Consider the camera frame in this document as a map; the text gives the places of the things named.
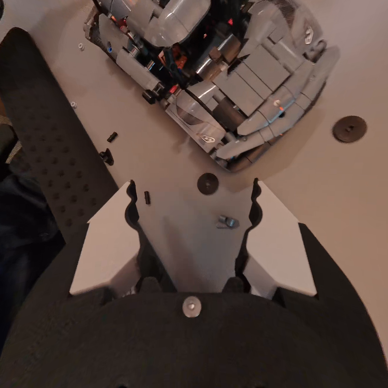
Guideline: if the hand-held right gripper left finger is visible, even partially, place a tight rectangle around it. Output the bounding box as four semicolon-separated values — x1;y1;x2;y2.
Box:
69;179;152;297

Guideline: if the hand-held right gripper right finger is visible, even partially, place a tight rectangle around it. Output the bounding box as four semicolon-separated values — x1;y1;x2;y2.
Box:
235;178;318;299

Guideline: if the grey lego car model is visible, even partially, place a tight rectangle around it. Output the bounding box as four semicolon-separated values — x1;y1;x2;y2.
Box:
83;0;341;173

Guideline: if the grey curved lego piece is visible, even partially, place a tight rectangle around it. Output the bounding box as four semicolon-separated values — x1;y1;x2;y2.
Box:
216;215;240;230

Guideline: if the person's dark blue clothing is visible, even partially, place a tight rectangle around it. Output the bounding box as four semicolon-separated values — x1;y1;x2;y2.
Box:
0;173;66;337

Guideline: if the black round screw washer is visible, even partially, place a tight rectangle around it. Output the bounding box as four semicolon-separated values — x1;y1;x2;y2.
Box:
332;115;368;143
197;173;219;195

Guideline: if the black perforated board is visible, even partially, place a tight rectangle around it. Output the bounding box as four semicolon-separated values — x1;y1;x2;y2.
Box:
0;27;119;238

